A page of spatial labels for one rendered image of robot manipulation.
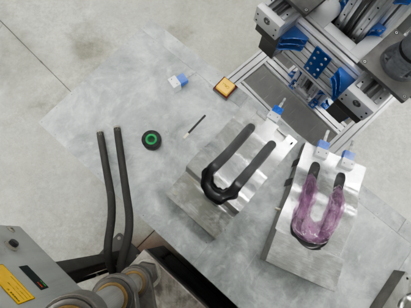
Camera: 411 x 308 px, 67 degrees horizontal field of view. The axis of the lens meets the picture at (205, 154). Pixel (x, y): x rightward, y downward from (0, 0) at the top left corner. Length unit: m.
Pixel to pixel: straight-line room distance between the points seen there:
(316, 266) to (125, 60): 1.16
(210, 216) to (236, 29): 1.72
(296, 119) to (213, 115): 0.85
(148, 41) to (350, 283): 1.33
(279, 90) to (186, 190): 1.16
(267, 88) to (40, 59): 1.66
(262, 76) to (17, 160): 1.74
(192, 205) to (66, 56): 1.74
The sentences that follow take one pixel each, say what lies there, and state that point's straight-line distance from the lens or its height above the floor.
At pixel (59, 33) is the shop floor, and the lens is 2.76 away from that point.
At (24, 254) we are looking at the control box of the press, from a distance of 0.98.
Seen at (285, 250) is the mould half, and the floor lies 0.91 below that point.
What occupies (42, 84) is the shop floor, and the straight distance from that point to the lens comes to 2.58.
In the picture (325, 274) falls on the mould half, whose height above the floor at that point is 0.91.
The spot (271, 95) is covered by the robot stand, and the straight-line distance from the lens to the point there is 2.12.
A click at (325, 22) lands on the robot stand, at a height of 0.95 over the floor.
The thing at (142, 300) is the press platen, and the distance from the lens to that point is 1.06.
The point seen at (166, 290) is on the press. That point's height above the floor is 0.79.
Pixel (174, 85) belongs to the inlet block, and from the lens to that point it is 1.37.
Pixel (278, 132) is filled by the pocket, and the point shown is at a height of 0.86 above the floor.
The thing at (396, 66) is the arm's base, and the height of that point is 1.09.
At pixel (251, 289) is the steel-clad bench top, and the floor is 0.80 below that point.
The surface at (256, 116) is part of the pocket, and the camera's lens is 1.32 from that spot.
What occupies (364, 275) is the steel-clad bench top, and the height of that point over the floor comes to 0.80.
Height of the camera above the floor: 2.07
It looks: 75 degrees down
